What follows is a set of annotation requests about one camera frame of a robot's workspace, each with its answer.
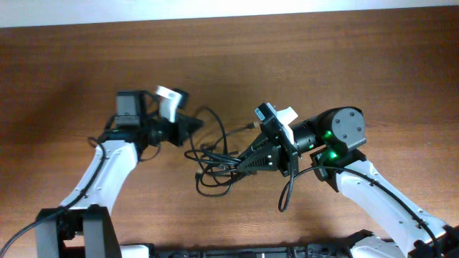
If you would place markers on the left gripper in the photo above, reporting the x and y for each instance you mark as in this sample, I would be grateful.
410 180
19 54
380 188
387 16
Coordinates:
183 130

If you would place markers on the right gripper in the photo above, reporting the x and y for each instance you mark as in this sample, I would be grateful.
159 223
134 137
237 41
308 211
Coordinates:
275 147

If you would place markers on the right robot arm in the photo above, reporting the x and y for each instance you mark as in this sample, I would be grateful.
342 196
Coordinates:
332 139

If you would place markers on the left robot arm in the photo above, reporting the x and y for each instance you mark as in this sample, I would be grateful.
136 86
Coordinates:
81 225

